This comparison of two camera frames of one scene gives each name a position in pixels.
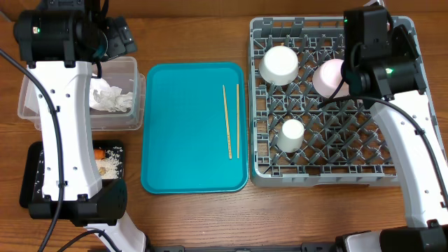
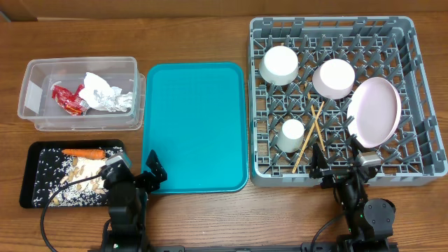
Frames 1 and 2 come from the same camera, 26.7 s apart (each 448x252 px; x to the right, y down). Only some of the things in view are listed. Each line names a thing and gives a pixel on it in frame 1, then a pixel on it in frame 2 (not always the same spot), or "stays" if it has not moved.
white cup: (291, 135) stays
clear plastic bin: (120, 71) stays
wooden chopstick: (227, 127) to (315, 117)
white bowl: (279, 66) stays
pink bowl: (327, 78) stays
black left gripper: (119, 38) to (151, 183)
